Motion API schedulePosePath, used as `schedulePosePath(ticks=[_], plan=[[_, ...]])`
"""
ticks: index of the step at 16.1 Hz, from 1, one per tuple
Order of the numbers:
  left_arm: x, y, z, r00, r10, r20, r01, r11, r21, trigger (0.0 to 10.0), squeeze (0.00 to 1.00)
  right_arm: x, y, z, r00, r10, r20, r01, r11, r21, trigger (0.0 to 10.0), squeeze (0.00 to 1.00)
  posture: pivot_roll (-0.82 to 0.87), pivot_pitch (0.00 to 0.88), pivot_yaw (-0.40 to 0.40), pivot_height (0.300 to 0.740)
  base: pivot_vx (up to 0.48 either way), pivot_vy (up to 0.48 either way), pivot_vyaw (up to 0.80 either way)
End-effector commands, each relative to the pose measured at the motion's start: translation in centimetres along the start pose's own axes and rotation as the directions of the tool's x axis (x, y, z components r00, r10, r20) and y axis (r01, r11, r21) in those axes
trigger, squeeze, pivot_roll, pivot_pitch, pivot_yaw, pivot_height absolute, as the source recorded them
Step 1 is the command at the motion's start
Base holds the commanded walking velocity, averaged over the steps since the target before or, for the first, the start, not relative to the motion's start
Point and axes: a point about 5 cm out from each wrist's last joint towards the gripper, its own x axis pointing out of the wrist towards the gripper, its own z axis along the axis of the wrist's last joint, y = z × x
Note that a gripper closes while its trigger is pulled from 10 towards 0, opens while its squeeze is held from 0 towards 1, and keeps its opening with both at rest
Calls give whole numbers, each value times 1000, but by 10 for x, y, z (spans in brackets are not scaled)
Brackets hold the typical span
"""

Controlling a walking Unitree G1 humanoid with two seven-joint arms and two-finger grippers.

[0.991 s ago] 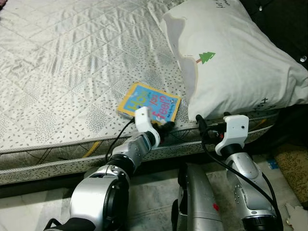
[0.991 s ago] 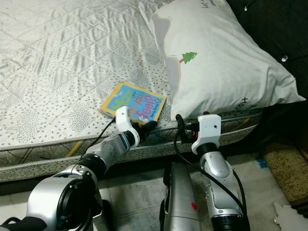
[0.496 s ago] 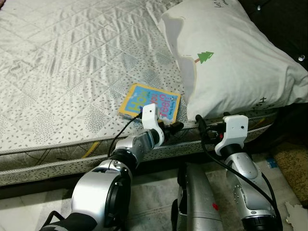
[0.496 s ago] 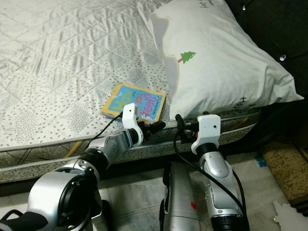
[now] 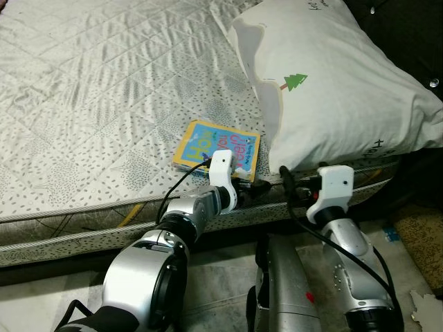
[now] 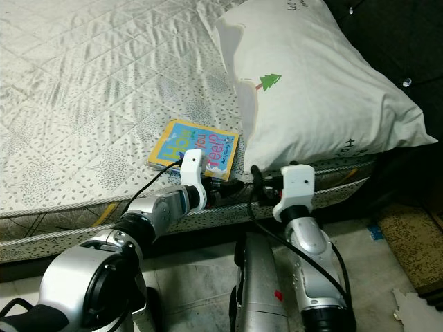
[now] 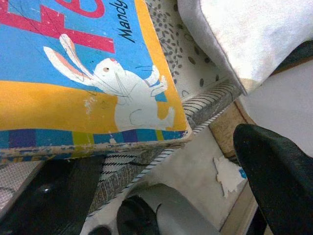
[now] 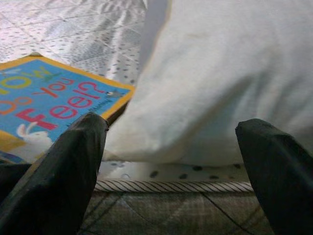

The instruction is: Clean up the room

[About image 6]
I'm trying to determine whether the blue yellow children's book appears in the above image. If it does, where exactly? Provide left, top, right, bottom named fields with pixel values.
left=147, top=118, right=240, bottom=183

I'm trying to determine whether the white pillow with green tree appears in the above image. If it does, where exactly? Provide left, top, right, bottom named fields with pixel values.
left=214, top=0, right=439, bottom=174

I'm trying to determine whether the silver right robot leg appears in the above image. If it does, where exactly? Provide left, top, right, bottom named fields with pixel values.
left=225, top=230, right=293, bottom=332

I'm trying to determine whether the brown door mat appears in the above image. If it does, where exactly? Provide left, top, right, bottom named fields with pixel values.
left=377, top=200, right=443, bottom=296

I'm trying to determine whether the grey quilted mattress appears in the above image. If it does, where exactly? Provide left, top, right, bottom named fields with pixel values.
left=0, top=0, right=383, bottom=265

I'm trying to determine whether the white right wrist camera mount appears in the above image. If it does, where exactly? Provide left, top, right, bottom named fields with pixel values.
left=271, top=164, right=318, bottom=223

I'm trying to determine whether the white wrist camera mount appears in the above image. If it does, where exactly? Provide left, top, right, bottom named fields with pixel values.
left=179, top=149, right=213, bottom=212
left=271, top=164, right=318, bottom=223

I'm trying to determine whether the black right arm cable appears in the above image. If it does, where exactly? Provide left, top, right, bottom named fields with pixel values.
left=250, top=185, right=355, bottom=327

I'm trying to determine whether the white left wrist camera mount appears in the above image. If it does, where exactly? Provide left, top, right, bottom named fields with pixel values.
left=179, top=149, right=213, bottom=212

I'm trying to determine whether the dark bed frame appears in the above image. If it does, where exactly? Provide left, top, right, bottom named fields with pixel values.
left=0, top=159, right=443, bottom=290

